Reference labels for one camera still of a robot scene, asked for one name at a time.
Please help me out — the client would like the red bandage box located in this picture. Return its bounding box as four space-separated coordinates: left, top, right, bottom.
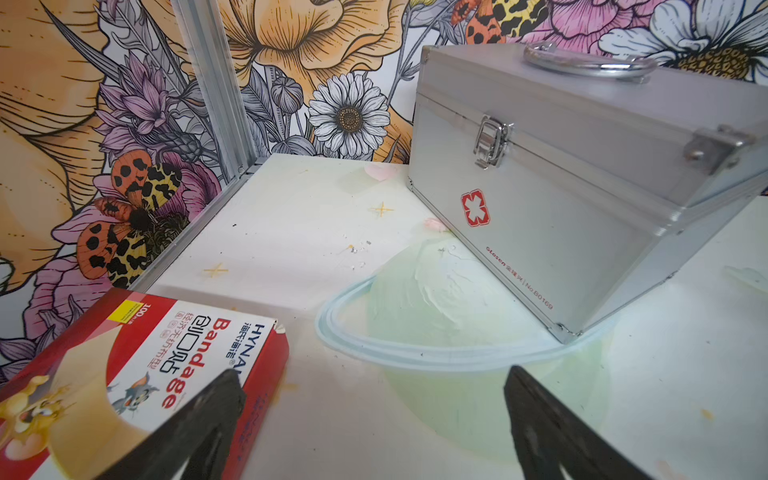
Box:
1 288 289 479

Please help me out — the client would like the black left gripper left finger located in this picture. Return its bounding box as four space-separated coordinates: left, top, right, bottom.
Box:
99 369 246 479

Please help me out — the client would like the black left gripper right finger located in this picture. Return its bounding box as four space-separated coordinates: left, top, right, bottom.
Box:
504 365 649 480

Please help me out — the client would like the aluminium frame post left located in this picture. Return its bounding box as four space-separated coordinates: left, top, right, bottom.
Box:
173 1 257 182

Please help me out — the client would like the silver aluminium first aid case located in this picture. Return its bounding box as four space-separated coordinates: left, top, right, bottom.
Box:
409 42 767 344

